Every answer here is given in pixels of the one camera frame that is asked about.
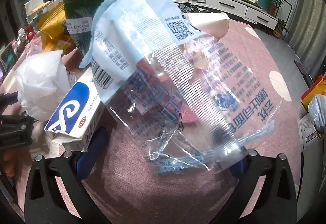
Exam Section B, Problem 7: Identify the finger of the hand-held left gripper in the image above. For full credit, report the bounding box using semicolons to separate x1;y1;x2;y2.
0;114;35;149

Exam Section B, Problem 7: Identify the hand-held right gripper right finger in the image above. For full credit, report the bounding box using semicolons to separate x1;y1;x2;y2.
211;149;299;224

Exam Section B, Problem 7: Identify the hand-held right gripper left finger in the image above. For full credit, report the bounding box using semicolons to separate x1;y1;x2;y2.
24;126;110;224

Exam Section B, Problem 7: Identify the clear blue plastic package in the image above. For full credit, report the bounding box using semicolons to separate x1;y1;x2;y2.
79;0;283;176

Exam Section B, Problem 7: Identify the person's left hand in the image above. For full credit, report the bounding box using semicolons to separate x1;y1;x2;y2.
0;150;16;177

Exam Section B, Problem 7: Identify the blue white medicine box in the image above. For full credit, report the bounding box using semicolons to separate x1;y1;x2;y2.
44;67;112;153

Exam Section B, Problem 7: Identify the crumpled white plastic bag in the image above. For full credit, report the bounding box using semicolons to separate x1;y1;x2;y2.
14;49;72;121

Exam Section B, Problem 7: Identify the pink dotted blanket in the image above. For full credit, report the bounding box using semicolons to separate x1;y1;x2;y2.
0;20;306;224

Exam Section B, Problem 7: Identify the cardboard box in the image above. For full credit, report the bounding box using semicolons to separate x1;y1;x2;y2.
299;112;326;150

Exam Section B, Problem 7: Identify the red patterned carton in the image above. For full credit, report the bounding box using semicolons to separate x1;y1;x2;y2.
135;61;184;122

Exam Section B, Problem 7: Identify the pale plastic bag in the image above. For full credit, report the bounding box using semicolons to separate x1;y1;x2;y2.
308;95;326;133

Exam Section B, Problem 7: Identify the yellow paper bag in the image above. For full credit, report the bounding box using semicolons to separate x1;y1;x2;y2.
301;75;326;112

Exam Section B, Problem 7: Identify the yellow chips bag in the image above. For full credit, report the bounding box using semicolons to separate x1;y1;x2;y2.
36;1;77;55

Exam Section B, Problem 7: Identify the dark flat object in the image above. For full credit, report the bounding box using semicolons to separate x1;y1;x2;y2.
294;60;314;87

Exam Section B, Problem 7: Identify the green snack bag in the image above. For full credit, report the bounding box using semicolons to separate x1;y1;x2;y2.
63;0;123;57

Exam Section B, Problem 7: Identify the small potted plant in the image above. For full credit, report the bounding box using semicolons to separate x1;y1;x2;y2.
272;17;290;39

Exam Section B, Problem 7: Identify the white pink paper cup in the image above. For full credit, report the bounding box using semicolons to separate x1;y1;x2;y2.
183;12;230;38

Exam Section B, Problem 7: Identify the grey curtain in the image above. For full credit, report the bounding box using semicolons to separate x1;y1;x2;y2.
288;0;326;66

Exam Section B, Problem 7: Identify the white television cabinet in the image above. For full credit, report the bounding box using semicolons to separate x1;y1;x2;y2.
150;0;278;31

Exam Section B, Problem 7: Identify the crumpled black plastic bag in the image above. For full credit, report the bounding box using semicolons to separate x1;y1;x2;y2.
178;3;200;13

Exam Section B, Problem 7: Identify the tall potted plant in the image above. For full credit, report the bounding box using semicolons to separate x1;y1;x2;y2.
267;0;285;17

